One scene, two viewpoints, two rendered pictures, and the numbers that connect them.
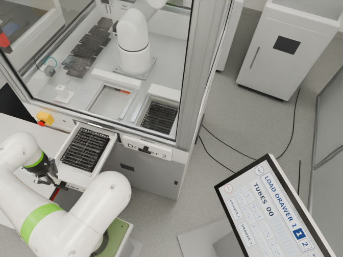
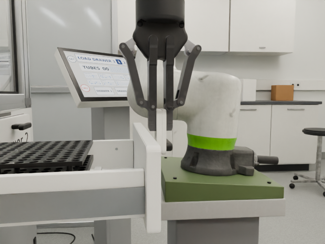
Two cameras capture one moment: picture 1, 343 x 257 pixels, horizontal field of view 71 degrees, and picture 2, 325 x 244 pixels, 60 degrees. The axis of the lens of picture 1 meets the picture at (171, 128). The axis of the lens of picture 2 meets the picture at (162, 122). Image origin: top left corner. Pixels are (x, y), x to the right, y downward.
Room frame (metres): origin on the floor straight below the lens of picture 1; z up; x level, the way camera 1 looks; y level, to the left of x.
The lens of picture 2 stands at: (0.55, 0.95, 0.99)
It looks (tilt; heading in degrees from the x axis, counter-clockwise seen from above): 6 degrees down; 247
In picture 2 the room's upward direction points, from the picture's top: straight up
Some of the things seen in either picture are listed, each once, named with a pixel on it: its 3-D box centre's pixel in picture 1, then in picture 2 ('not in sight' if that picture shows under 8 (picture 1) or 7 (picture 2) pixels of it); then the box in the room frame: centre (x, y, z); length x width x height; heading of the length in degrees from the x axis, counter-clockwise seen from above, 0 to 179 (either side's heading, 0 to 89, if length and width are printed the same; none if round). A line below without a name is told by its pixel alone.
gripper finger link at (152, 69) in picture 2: (49, 171); (152, 74); (0.40, 0.54, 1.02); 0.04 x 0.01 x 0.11; 77
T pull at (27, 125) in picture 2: (145, 149); (20, 126); (0.61, 0.13, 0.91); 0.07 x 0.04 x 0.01; 77
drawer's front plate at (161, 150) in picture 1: (147, 148); (10, 138); (0.64, 0.13, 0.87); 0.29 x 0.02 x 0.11; 77
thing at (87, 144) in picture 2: (75, 163); (82, 150); (0.50, 0.48, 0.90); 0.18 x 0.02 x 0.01; 77
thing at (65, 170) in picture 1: (87, 149); (11, 173); (0.61, 0.46, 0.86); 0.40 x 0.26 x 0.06; 167
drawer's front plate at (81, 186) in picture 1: (67, 182); (142, 162); (0.40, 0.51, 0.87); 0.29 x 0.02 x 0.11; 77
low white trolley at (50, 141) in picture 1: (39, 187); not in sight; (0.52, 0.90, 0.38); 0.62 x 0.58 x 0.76; 77
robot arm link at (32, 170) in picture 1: (33, 159); not in sight; (0.39, 0.55, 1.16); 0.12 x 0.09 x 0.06; 77
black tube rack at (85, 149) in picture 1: (86, 150); (17, 170); (0.60, 0.46, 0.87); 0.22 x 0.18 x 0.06; 167
